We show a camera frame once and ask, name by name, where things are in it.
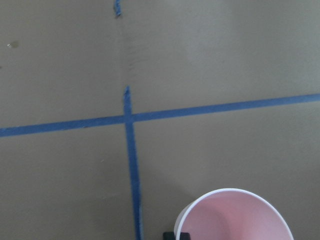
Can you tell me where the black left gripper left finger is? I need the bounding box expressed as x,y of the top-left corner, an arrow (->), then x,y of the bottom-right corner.
162,231 -> 175,240

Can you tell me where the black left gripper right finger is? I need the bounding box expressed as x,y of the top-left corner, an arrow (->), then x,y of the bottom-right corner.
180,232 -> 191,240

